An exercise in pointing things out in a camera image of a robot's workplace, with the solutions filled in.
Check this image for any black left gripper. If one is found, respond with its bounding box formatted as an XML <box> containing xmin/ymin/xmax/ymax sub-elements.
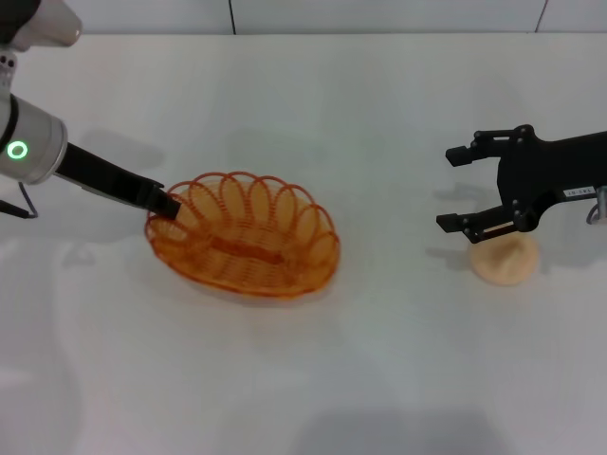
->
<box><xmin>53</xmin><ymin>140</ymin><xmax>184</xmax><ymax>223</ymax></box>

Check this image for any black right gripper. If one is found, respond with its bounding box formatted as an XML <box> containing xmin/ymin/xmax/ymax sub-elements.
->
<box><xmin>434</xmin><ymin>124</ymin><xmax>607</xmax><ymax>246</ymax></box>

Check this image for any beige steamed bun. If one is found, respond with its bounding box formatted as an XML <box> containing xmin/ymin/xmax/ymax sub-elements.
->
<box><xmin>469</xmin><ymin>230</ymin><xmax>540</xmax><ymax>288</ymax></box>

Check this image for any orange woven plastic basket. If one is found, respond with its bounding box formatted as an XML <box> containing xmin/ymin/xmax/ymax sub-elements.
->
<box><xmin>144</xmin><ymin>170</ymin><xmax>341</xmax><ymax>300</ymax></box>

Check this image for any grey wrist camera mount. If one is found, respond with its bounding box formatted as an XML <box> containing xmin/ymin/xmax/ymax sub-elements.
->
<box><xmin>585</xmin><ymin>186</ymin><xmax>607</xmax><ymax>226</ymax></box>

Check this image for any black cable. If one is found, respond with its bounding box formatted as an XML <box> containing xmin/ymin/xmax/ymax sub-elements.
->
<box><xmin>0</xmin><ymin>181</ymin><xmax>40</xmax><ymax>221</ymax></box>

